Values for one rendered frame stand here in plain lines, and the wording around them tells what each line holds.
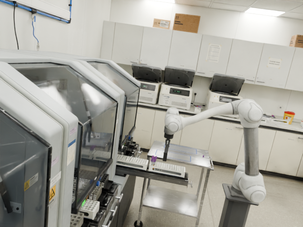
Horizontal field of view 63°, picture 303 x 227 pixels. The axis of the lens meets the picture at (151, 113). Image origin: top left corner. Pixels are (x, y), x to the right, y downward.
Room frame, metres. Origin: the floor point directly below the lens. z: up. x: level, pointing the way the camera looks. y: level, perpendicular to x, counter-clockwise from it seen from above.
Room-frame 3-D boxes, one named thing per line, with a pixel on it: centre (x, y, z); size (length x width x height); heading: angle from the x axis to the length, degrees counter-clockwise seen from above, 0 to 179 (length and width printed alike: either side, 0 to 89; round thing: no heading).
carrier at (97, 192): (1.39, 0.26, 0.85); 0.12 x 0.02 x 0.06; 176
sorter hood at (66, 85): (1.34, 0.50, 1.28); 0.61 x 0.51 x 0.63; 175
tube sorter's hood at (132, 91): (2.19, 0.42, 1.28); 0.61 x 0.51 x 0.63; 175
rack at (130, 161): (1.94, 0.12, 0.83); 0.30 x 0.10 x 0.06; 85
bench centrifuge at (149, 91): (4.55, 0.19, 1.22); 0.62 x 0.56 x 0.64; 173
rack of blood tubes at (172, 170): (1.91, -0.20, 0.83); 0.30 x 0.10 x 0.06; 85
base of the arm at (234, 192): (1.97, -0.85, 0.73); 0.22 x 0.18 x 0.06; 175
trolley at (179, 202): (2.38, -0.35, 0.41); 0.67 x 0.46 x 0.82; 83
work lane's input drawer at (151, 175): (1.92, -0.06, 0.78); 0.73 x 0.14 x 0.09; 85
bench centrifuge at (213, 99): (4.42, -1.24, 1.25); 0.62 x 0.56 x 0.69; 174
